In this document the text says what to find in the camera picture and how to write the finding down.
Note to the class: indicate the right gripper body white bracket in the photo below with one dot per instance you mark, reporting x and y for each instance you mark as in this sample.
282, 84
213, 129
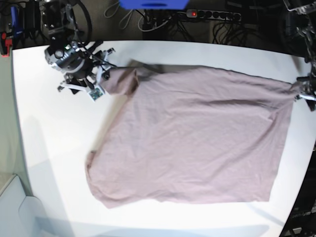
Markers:
88, 75

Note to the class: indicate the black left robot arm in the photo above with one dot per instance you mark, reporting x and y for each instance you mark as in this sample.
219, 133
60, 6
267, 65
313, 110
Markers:
304, 12

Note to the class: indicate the white power strip red switch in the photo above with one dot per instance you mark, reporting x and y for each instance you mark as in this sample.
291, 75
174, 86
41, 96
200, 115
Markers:
213, 15

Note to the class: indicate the mauve pink t-shirt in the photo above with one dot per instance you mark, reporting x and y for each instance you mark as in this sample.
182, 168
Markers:
197, 135

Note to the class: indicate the red black clamp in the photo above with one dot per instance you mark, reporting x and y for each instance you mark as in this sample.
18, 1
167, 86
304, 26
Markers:
5, 44

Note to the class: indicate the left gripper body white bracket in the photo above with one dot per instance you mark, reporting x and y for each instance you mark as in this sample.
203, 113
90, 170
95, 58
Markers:
307, 86

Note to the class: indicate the blue box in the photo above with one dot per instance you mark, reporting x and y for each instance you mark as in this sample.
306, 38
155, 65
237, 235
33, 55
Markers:
153, 4

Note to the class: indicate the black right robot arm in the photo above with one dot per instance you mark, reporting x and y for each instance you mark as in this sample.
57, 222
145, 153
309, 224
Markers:
68, 45

